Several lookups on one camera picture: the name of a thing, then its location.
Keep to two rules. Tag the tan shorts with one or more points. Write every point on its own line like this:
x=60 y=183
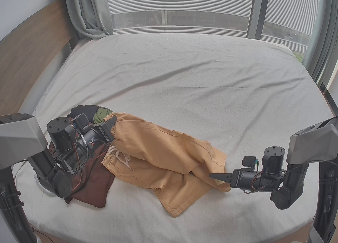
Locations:
x=163 y=152

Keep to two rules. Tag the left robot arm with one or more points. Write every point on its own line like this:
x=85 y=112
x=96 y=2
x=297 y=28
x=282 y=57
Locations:
x=21 y=136

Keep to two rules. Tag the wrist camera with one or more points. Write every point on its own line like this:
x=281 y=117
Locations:
x=81 y=120
x=249 y=161

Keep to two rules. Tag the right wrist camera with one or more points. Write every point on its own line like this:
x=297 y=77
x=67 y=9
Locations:
x=249 y=161

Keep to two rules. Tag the black garment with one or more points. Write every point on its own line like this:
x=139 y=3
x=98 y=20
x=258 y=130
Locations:
x=81 y=111

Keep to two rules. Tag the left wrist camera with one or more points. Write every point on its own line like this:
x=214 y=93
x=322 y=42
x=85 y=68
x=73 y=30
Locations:
x=81 y=120

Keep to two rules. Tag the bed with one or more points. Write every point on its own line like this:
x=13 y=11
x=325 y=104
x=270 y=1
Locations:
x=184 y=78

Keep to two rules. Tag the green garment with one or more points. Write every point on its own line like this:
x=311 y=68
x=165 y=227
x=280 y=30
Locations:
x=100 y=116

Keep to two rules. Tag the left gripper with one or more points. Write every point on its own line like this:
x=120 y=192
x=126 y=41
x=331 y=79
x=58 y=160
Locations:
x=92 y=136

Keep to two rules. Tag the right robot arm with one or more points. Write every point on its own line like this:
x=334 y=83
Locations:
x=303 y=144

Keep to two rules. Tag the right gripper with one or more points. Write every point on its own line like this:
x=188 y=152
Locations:
x=244 y=179

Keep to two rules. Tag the brown garment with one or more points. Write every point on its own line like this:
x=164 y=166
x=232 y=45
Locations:
x=95 y=183

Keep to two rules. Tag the grey-green curtain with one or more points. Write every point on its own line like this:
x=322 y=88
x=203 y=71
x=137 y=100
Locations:
x=87 y=4

